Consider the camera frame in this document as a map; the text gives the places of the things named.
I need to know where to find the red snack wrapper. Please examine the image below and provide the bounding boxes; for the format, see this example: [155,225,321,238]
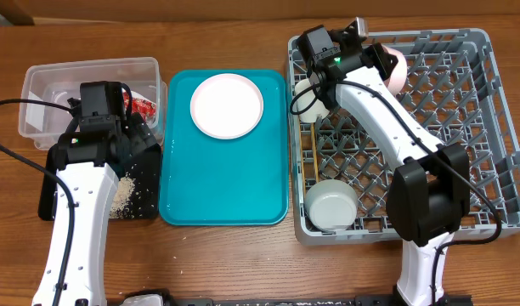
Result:
[132,91,158,126]

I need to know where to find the cream cup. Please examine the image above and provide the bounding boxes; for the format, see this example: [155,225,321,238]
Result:
[293,89,330,123]

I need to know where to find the pink bowl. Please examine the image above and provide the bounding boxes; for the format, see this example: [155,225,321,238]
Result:
[383,46,407,96]

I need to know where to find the pink plate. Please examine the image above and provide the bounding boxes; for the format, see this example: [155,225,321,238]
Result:
[190,73,263,140]

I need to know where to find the grey bowl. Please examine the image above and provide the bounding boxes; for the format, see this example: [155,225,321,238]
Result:
[304,179,359,232]

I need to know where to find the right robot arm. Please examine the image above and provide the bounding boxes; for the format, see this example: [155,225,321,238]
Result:
[290,20,471,305]

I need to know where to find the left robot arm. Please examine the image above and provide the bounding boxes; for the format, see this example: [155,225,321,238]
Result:
[32,113,161,305]

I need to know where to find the black plastic tray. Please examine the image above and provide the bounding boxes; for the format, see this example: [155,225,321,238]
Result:
[37,144,162,221]

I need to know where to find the clear plastic bin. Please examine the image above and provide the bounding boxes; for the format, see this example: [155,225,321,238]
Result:
[18,57,167,150]

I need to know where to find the teal plastic tray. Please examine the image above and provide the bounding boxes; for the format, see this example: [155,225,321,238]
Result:
[159,70,289,226]

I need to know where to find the grey plastic dish rack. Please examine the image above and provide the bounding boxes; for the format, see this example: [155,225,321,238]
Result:
[288,29,520,246]

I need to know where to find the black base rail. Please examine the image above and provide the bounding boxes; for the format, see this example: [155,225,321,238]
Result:
[119,288,473,306]

